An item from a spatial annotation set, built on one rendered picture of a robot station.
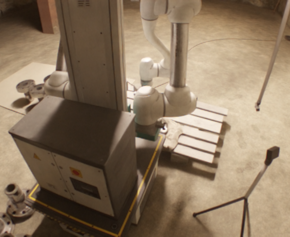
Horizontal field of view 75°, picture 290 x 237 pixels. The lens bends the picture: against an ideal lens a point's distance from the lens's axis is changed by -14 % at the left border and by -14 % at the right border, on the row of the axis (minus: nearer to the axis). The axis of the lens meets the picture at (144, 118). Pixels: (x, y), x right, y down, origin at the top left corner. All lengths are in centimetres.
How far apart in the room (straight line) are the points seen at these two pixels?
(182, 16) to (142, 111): 58
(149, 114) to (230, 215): 99
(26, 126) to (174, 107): 83
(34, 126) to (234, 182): 156
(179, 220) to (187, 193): 24
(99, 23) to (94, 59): 20
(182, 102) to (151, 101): 19
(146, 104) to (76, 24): 59
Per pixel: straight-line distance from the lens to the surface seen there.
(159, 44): 138
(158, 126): 141
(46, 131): 106
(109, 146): 90
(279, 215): 193
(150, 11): 119
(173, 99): 129
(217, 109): 233
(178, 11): 118
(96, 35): 106
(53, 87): 159
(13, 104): 309
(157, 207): 168
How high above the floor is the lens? 149
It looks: 39 degrees down
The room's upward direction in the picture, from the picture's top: straight up
